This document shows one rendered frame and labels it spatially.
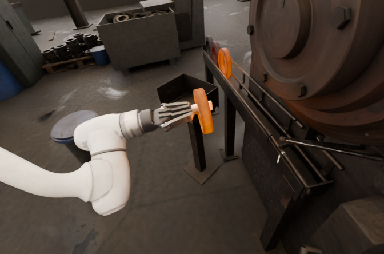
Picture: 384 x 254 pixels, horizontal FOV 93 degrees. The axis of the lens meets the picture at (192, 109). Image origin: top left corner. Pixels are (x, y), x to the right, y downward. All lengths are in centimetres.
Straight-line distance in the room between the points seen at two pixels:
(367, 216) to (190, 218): 96
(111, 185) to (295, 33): 54
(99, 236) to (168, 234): 43
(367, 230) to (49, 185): 67
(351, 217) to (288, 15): 40
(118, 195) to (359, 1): 60
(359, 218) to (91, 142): 66
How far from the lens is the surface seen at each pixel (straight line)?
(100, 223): 149
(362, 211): 53
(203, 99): 55
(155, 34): 277
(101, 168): 57
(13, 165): 58
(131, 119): 59
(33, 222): 178
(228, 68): 112
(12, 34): 390
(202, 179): 140
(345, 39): 30
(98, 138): 61
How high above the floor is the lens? 122
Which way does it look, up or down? 39 degrees down
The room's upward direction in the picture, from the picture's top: 9 degrees counter-clockwise
